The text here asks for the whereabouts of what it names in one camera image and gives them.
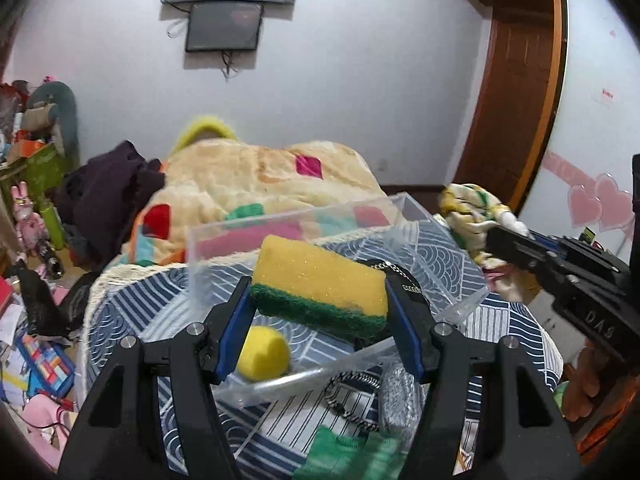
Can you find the yellow green sponge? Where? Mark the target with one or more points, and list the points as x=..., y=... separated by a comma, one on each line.
x=320, y=280

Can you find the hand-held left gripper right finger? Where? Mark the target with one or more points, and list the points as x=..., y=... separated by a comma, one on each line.
x=404, y=336

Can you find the person's right hand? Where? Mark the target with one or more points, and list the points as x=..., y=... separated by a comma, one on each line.
x=582, y=385

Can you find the steel wool scrubber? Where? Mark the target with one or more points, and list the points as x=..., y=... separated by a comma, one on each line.
x=397, y=400

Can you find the black bag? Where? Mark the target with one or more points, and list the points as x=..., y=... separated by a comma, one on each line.
x=45, y=305

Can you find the white wardrobe door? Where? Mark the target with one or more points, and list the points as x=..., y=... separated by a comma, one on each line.
x=595, y=85

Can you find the small black wall monitor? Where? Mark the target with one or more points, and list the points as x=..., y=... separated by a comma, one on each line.
x=224, y=27

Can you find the beige patterned blanket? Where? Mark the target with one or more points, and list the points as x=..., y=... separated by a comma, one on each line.
x=225, y=175

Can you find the brown wooden door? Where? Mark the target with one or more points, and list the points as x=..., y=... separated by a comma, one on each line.
x=515, y=85

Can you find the clear plastic box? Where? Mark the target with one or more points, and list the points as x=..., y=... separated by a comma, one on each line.
x=220, y=245

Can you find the green knitted cloth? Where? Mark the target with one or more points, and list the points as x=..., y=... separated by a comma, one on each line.
x=345, y=455

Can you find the colourful patchwork pouch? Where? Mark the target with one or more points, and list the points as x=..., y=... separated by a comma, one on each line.
x=47, y=367

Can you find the pink cloth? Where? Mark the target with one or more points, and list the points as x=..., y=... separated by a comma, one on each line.
x=42, y=425

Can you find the floral yellow white cloth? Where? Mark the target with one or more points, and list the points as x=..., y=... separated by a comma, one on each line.
x=467, y=220

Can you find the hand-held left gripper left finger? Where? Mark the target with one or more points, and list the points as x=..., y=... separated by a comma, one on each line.
x=231, y=341

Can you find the green cardboard box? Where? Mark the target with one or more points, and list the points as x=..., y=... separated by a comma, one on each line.
x=35, y=165

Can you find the yellow fuzzy plush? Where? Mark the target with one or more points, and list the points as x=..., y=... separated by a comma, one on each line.
x=200, y=127

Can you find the green bottle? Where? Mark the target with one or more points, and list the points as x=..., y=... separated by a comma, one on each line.
x=52, y=222

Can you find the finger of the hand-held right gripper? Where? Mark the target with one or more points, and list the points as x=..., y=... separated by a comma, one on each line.
x=515, y=250

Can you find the pink rabbit plush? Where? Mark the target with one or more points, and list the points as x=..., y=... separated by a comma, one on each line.
x=26, y=220

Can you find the black dotted band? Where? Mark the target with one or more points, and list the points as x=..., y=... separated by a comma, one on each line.
x=407, y=282

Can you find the grey plush toy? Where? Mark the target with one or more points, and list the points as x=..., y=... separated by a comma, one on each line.
x=62, y=110

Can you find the yellow foam ball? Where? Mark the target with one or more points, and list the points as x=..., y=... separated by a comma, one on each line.
x=262, y=352

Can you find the blue white patterned mat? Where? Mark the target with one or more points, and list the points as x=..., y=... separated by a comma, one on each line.
x=150, y=300

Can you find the dark purple clothing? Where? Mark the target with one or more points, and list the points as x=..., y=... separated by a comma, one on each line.
x=107, y=190

